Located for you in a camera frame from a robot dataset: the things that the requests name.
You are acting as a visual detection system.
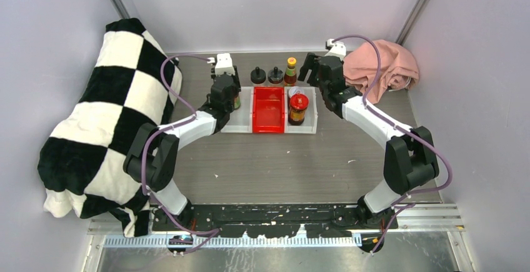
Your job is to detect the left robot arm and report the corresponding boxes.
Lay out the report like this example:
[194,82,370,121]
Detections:
[123,73,241,231]

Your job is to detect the yellow cap sauce bottle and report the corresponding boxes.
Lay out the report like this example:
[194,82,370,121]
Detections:
[284,57,297,86]
[234,93,241,110]

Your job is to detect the right white plastic bin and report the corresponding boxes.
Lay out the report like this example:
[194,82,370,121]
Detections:
[284,87,318,134]

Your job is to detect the black white checkered blanket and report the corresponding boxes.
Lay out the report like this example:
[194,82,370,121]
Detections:
[37,18,182,238]

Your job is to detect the black lid white seasoning jar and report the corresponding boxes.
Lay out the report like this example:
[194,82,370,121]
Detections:
[250,66,267,87]

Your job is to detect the white lid brown sauce jar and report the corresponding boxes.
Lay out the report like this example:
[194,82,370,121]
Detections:
[287,86,306,101]

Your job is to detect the pink cloth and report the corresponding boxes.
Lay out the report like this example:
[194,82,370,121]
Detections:
[343,39,420,104]

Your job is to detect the purple cable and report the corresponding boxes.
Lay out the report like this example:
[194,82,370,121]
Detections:
[141,54,220,255]
[330,34,454,254]

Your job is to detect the grey lid seasoning jar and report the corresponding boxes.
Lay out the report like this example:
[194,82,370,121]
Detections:
[267,66,284,87]

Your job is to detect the red plastic bin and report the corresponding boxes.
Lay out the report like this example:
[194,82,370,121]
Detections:
[251,87,286,134]

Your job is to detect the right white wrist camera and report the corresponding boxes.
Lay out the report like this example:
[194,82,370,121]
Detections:
[325,39,347,61]

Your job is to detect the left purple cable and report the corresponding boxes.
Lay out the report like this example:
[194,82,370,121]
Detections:
[141,54,220,255]

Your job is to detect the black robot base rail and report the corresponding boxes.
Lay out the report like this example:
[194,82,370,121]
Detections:
[151,203,399,240]

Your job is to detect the left white plastic bin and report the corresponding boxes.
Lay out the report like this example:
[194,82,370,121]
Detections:
[221,86,254,133]

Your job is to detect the white plastic bin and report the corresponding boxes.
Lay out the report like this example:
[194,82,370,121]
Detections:
[221,86,254,133]
[284,87,318,134]

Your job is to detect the red lid chili sauce jar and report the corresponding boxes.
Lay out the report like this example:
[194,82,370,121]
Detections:
[288,93,309,126]

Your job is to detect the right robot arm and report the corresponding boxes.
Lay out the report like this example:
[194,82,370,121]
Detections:
[298,53,439,229]

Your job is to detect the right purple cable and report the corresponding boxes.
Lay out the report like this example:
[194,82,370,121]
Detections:
[330,34,454,254]

